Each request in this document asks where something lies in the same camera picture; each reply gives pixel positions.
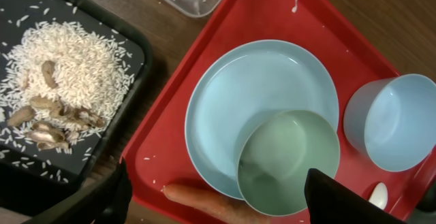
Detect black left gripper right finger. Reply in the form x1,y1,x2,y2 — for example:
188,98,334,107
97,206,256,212
305,168,405,224

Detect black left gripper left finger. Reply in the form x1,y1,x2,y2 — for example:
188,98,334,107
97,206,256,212
23,159,132,224

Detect green bowl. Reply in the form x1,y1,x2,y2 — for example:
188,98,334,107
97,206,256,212
236,110,341,217

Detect light blue bowl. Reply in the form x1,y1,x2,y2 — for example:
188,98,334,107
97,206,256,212
343,74,435,172

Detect black waste tray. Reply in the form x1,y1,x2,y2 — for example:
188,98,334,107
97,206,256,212
1,0,153,216

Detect white plastic spoon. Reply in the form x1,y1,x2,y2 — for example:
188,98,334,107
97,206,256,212
368,182,388,210

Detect orange carrot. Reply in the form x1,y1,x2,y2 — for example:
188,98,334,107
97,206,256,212
161,184,270,224

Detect rice and peanut shells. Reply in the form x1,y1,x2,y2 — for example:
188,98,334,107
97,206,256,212
1,19,134,155

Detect light blue plate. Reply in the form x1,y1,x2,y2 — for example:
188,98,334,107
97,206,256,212
184,39,339,199

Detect red serving tray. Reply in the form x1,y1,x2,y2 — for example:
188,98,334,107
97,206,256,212
122,0,435,223

